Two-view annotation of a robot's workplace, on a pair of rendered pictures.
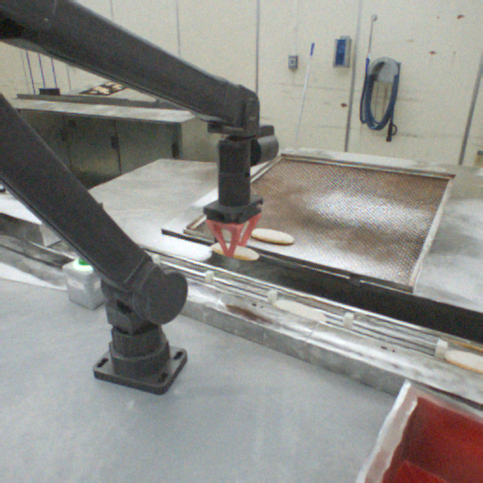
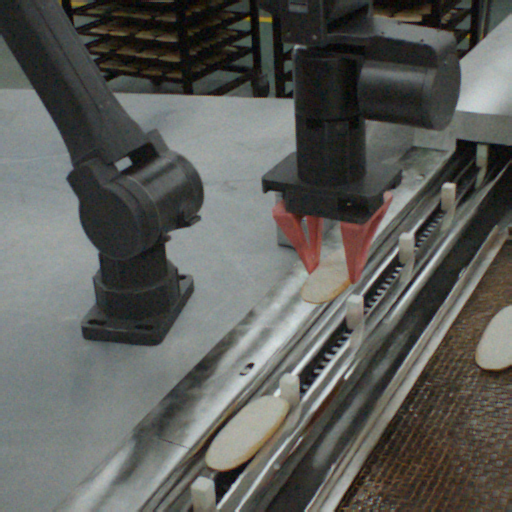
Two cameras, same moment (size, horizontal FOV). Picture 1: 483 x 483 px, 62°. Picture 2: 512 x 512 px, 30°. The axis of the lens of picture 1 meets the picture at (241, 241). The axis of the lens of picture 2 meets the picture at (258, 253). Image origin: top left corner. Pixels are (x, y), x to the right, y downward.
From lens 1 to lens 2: 0.92 m
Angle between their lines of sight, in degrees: 78
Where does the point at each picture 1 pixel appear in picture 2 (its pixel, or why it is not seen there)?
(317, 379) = not seen: hidden behind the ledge
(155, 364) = (105, 302)
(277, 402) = (47, 441)
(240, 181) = (298, 129)
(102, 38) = not seen: outside the picture
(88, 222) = (35, 66)
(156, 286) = (87, 191)
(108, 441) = (15, 316)
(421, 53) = not seen: outside the picture
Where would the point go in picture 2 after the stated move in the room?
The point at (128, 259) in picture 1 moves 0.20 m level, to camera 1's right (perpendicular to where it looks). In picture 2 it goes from (78, 139) to (50, 235)
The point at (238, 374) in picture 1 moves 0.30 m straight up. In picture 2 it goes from (116, 397) to (66, 79)
